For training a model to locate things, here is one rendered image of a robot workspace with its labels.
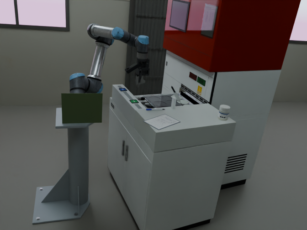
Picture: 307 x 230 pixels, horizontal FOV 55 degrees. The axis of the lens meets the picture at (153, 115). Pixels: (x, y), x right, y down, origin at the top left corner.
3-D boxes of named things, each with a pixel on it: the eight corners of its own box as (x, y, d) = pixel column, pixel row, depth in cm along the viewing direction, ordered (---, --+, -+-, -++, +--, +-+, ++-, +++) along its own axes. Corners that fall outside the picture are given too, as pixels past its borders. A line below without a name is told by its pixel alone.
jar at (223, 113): (223, 116, 213) (226, 104, 209) (229, 120, 207) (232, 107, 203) (215, 117, 210) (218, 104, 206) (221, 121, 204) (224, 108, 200)
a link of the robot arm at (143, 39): (144, 34, 203) (151, 37, 198) (142, 50, 208) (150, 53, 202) (134, 34, 198) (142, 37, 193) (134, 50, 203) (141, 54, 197)
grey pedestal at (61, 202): (32, 224, 227) (23, 131, 193) (36, 188, 265) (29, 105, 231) (98, 216, 242) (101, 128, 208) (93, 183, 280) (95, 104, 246)
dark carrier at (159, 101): (179, 94, 266) (179, 94, 265) (199, 109, 238) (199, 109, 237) (144, 96, 251) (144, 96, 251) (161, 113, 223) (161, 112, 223)
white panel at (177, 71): (164, 86, 306) (168, 48, 290) (208, 119, 240) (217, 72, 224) (161, 86, 305) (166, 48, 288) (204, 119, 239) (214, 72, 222)
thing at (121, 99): (121, 98, 262) (122, 84, 256) (145, 126, 218) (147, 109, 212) (111, 99, 258) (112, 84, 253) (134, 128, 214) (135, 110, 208)
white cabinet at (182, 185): (161, 162, 323) (171, 93, 289) (211, 225, 245) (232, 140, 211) (105, 172, 297) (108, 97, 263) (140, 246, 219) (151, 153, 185)
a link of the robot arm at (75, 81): (66, 91, 220) (66, 75, 225) (81, 95, 230) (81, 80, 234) (75, 86, 213) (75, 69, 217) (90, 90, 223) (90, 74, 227)
